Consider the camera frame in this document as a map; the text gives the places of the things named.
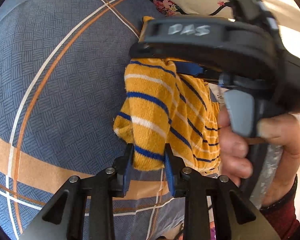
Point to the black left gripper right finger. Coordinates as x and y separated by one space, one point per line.
236 210

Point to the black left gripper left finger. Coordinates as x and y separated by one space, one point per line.
62 217

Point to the yellow striped knit sweater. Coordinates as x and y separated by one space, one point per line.
164 107

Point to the dark red sleeve forearm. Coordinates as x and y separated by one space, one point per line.
281 214

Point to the person's right hand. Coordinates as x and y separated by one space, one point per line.
282 130

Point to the blue plaid bed sheet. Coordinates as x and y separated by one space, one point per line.
62 64

